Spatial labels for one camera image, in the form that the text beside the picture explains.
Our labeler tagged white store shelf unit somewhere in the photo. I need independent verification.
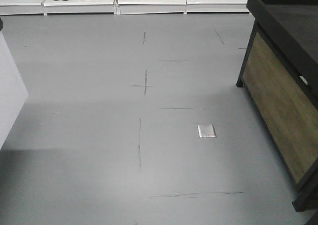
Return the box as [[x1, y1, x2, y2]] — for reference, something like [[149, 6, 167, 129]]
[[0, 0, 248, 16]]

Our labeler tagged metal floor socket plate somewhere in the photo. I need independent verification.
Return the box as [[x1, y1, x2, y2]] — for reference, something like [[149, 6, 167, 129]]
[[197, 124, 217, 138]]

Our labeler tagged black wooden display stand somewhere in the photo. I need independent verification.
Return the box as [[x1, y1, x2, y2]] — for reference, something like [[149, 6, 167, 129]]
[[237, 0, 318, 212]]

